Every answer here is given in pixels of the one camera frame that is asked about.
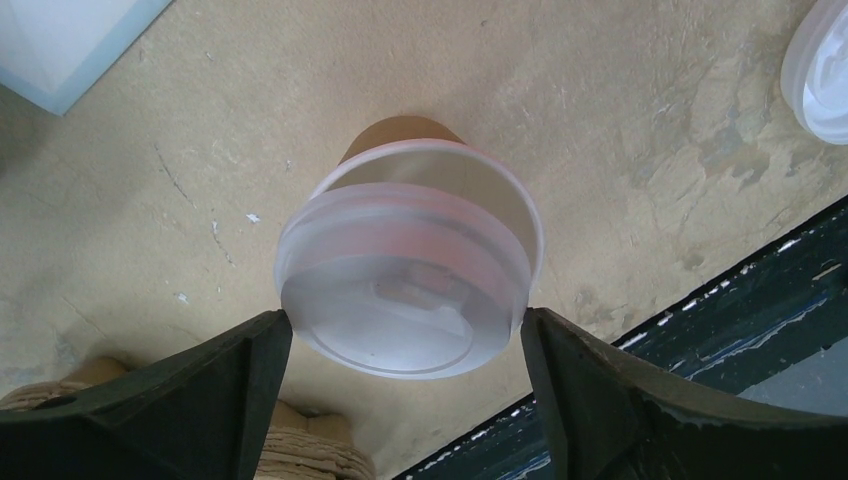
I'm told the white cup lid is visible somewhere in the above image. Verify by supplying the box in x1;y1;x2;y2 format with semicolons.
780;0;847;145
273;182;535;382

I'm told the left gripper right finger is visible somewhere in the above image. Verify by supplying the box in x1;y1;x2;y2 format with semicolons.
521;308;847;479

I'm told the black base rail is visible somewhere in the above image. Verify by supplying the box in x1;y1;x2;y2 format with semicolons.
403;200;847;479

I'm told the brown paper cup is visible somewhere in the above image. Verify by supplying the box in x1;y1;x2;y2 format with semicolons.
307;115;546;293

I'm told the pulp cup carrier tray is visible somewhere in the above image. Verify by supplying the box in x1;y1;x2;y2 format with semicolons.
1;375;376;479

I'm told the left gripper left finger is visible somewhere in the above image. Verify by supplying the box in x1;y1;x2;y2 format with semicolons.
1;310;293;479

